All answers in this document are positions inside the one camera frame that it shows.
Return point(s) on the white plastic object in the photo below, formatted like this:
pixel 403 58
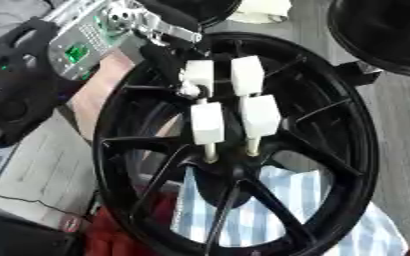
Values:
pixel 264 10

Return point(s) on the blue white striped cloth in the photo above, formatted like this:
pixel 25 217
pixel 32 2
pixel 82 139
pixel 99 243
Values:
pixel 255 220

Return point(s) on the black support block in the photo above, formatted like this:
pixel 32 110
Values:
pixel 359 73

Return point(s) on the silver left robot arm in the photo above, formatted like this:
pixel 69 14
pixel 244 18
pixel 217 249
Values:
pixel 74 50

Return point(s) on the black spoked wheel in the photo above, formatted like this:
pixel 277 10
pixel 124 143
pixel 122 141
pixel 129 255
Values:
pixel 325 110

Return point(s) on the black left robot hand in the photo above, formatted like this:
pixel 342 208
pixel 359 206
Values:
pixel 162 63

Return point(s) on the black round object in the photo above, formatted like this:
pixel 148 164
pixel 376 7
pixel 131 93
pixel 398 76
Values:
pixel 214 8

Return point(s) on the white pin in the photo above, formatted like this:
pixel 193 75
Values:
pixel 201 71
pixel 260 115
pixel 207 121
pixel 247 75

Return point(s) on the large black round wheel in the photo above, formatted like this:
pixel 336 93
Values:
pixel 383 40

